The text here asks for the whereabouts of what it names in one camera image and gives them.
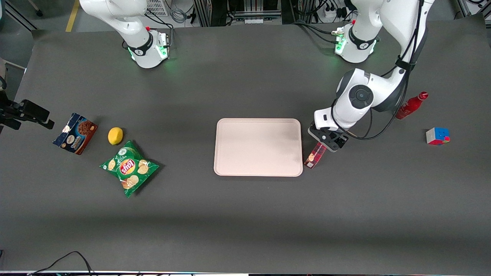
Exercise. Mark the red cookie box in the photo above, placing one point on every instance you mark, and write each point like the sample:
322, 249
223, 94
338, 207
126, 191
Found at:
314, 157

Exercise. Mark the blue chocolate cookie box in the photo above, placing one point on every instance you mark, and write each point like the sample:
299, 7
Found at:
74, 134

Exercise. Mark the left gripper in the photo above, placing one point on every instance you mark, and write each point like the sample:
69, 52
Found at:
336, 140

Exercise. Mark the colourful puzzle cube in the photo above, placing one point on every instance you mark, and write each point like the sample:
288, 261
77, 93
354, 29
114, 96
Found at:
437, 136

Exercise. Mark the white power strip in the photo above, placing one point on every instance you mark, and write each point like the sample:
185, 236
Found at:
333, 12

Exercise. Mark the red bottle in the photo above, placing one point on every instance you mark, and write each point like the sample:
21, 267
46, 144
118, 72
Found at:
410, 106

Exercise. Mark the white perforated box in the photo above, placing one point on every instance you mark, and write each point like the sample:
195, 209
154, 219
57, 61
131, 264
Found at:
157, 7

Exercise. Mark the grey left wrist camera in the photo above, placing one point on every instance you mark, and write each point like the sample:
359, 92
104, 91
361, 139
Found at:
324, 138

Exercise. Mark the pink plastic tray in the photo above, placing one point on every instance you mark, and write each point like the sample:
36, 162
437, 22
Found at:
245, 149

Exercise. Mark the green chips bag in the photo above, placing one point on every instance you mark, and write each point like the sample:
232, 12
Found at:
128, 168

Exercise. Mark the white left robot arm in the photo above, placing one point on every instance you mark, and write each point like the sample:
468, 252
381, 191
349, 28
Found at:
399, 23

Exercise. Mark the yellow lemon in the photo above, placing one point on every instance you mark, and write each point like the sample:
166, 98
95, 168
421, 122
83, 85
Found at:
115, 136

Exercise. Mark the black equipment rack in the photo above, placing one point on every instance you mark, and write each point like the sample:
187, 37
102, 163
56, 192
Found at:
238, 9

